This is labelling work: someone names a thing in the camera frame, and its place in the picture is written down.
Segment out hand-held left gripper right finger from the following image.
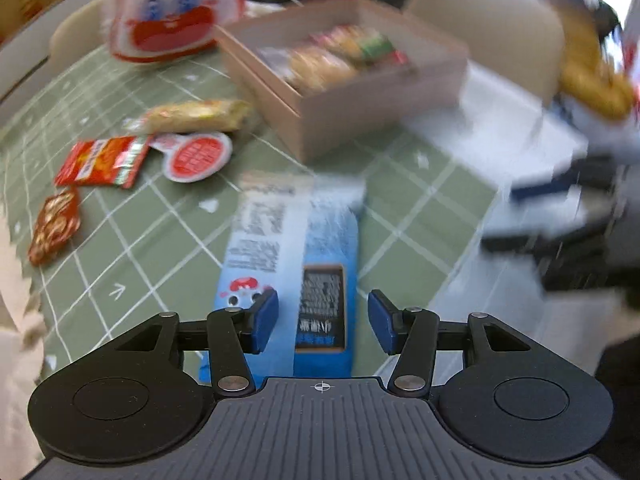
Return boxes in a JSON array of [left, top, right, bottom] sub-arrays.
[[367, 289, 530, 396]]

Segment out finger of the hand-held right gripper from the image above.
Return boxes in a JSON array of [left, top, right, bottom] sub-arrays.
[[510, 170, 581, 203], [481, 225, 608, 257]]

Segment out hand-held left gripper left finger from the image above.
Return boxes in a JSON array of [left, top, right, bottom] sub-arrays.
[[116, 287, 280, 395]]

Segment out blue snack packet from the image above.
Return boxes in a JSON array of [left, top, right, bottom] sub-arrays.
[[199, 172, 366, 386]]

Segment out round red-lid jelly cup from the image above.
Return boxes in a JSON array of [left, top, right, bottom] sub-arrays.
[[150, 131, 234, 182]]

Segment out pink cardboard box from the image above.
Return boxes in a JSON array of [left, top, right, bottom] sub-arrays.
[[215, 0, 471, 163]]

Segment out long yellow snack packet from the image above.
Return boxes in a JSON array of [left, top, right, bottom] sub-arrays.
[[125, 99, 253, 135]]

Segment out red orange snack packet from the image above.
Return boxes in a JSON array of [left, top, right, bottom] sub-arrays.
[[54, 136, 153, 190]]

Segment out small red brown packet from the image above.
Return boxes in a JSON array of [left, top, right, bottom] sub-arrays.
[[27, 187, 82, 267]]

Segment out green yellow candy packet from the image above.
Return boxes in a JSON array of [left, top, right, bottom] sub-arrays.
[[310, 25, 411, 68]]

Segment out clear pastry packet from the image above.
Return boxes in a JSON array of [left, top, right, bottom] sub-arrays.
[[280, 45, 361, 96]]

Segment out yellow puffer jacket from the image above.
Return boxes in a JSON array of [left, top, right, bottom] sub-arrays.
[[555, 5, 636, 121]]

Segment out green checkered tablecloth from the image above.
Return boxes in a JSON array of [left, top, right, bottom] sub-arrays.
[[0, 45, 501, 391]]

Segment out beige chair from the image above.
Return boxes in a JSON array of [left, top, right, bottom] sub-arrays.
[[402, 0, 566, 106], [47, 0, 116, 68]]

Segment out white lace food cover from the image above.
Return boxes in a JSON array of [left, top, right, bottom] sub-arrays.
[[0, 220, 51, 480]]

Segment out rabbit face bag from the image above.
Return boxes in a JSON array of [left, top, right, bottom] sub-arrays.
[[107, 0, 248, 63]]

